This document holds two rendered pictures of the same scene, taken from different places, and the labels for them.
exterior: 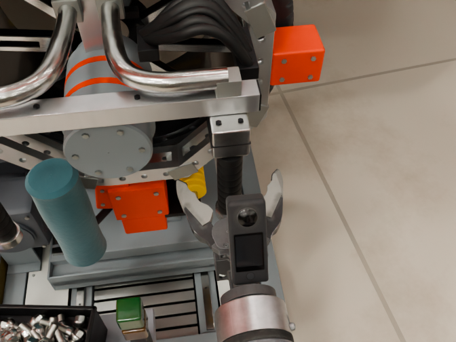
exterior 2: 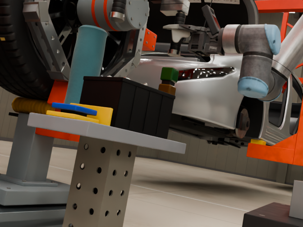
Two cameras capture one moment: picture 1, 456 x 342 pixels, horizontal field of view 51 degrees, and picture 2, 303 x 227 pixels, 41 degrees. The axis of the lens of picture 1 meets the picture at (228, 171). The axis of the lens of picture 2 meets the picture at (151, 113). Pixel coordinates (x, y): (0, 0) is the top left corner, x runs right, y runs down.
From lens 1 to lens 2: 1.51 m
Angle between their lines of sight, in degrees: 71
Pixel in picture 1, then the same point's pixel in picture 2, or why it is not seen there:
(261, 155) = not seen: hidden behind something
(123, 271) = (35, 215)
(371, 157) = not seen: hidden behind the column
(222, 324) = (231, 27)
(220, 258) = (205, 30)
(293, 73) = (149, 41)
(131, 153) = (143, 14)
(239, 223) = (211, 11)
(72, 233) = (98, 70)
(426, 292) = not seen: outside the picture
